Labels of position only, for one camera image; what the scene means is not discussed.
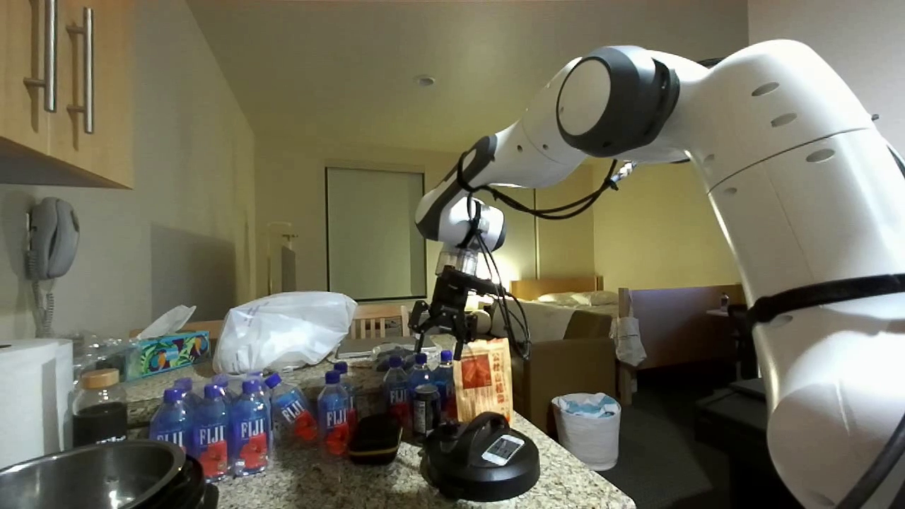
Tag wooden upper cabinets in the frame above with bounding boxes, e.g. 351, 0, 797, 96
0, 0, 136, 191

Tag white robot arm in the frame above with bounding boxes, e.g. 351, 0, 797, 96
416, 41, 905, 509

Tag white plastic bag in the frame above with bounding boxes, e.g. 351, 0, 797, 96
213, 291, 355, 374

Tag white trash bin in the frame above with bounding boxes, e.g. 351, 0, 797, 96
551, 394, 621, 472

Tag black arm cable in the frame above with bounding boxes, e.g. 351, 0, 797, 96
452, 140, 624, 363

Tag bed with headboard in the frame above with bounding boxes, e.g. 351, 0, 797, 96
511, 277, 743, 372

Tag brown cardboard box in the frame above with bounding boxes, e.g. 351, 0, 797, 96
511, 312, 617, 434

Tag wall phone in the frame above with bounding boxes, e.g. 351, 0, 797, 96
26, 198, 78, 281

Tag dark soda can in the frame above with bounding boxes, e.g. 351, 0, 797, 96
412, 384, 442, 437

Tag silver rice cooker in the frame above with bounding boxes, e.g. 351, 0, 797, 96
0, 441, 217, 509

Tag orange snack bag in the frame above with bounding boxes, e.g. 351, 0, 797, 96
452, 340, 514, 423

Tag colourful tissue box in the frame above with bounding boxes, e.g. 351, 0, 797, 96
124, 305, 213, 380

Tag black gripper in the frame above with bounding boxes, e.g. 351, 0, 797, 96
411, 266, 500, 360

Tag wooden chair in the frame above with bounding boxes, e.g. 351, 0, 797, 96
351, 302, 411, 340

